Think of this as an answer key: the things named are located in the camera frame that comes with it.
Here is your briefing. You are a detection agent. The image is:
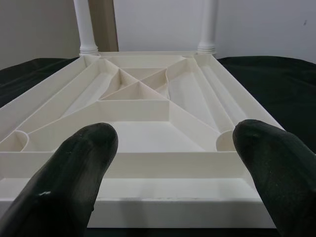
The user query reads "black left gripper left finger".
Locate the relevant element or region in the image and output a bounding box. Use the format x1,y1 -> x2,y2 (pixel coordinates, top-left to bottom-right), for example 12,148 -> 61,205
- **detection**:
0,122 -> 119,237

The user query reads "white plastic table leg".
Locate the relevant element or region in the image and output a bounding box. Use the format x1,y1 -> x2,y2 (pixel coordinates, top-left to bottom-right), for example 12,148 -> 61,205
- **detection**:
73,0 -> 100,56
197,0 -> 219,55

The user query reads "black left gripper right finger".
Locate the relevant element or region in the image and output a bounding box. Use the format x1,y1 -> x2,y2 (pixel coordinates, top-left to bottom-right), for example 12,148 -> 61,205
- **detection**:
233,118 -> 316,237

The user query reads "black tablecloth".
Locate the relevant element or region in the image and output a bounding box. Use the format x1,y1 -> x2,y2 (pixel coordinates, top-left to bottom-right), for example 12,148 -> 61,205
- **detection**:
0,55 -> 316,237

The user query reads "white plastic table top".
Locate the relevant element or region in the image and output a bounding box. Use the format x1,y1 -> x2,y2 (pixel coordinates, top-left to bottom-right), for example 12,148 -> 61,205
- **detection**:
0,50 -> 284,229

